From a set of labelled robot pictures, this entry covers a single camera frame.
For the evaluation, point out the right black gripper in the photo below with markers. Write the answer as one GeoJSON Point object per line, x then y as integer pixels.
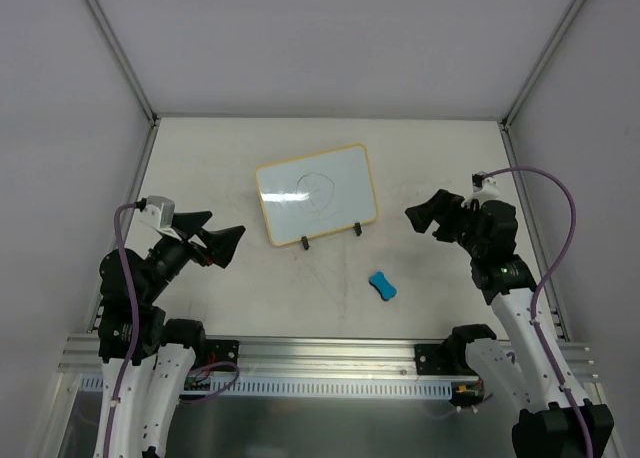
{"type": "Point", "coordinates": [451, 220]}

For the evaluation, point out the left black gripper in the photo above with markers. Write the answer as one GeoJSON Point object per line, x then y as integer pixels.
{"type": "Point", "coordinates": [193, 248]}

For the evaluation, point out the blue whiteboard eraser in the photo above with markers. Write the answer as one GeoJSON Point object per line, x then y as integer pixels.
{"type": "Point", "coordinates": [381, 284]}

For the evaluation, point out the yellow framed whiteboard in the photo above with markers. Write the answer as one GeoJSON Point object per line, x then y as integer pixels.
{"type": "Point", "coordinates": [317, 194]}

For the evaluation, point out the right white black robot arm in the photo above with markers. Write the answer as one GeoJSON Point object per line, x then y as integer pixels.
{"type": "Point", "coordinates": [554, 416]}

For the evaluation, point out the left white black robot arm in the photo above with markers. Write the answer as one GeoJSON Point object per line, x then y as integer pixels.
{"type": "Point", "coordinates": [146, 358]}

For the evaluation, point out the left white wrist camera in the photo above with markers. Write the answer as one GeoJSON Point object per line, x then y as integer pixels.
{"type": "Point", "coordinates": [157, 212]}

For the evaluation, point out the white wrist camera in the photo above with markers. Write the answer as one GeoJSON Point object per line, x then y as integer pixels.
{"type": "Point", "coordinates": [485, 189]}
{"type": "Point", "coordinates": [157, 212]}

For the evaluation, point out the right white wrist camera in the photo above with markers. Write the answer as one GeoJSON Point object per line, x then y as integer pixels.
{"type": "Point", "coordinates": [485, 189]}

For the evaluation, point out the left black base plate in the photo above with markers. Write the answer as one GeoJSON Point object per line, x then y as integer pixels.
{"type": "Point", "coordinates": [222, 352]}

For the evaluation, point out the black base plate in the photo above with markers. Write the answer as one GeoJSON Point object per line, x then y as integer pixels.
{"type": "Point", "coordinates": [222, 352]}
{"type": "Point", "coordinates": [438, 360]}

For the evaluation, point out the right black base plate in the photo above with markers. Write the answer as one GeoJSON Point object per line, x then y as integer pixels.
{"type": "Point", "coordinates": [438, 360]}

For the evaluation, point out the aluminium front rail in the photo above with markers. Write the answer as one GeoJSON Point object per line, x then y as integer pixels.
{"type": "Point", "coordinates": [330, 358]}

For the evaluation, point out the white slotted cable duct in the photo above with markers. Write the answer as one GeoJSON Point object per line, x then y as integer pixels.
{"type": "Point", "coordinates": [299, 387]}

